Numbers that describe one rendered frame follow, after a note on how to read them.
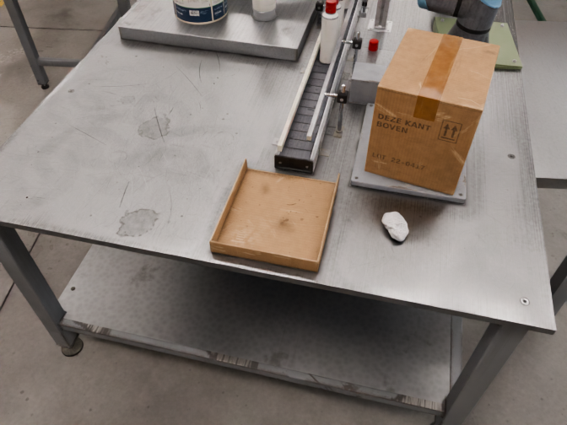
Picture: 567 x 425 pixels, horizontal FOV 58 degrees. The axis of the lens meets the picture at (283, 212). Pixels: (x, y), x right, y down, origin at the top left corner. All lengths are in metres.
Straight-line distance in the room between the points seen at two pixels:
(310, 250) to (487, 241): 0.43
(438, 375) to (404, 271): 0.65
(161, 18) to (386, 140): 1.08
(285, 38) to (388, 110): 0.73
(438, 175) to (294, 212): 0.38
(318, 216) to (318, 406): 0.85
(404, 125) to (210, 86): 0.73
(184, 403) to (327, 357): 0.55
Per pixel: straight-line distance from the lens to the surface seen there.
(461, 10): 1.87
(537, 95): 1.88
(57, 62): 3.37
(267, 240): 1.24
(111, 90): 1.81
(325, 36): 1.71
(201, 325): 1.84
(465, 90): 1.27
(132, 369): 2.06
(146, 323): 1.88
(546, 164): 1.62
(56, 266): 2.44
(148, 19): 2.08
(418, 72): 1.31
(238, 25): 1.99
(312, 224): 1.28
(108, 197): 1.42
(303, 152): 1.40
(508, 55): 2.02
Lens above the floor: 1.80
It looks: 48 degrees down
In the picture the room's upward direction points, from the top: straight up
